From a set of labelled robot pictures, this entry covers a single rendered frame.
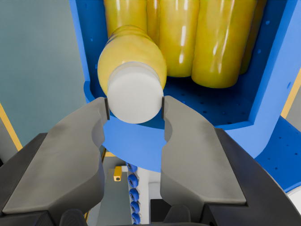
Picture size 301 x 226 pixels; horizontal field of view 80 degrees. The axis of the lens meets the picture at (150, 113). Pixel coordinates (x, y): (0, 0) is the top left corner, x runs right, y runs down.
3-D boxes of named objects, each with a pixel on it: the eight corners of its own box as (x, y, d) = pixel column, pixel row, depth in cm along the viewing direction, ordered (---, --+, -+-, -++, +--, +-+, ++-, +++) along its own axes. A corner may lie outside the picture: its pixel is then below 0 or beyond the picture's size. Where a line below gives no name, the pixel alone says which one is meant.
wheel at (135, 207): (136, 216, 68) (140, 213, 69) (135, 210, 65) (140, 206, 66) (129, 207, 71) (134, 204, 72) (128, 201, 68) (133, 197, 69)
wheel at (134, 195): (135, 205, 64) (139, 201, 65) (135, 197, 61) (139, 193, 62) (128, 196, 67) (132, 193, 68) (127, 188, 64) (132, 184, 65)
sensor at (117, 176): (116, 171, 67) (114, 181, 63) (115, 165, 66) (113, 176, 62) (136, 170, 68) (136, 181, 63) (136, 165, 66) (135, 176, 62)
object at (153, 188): (148, 186, 68) (148, 231, 55) (148, 180, 66) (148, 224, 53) (174, 186, 68) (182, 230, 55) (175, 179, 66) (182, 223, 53)
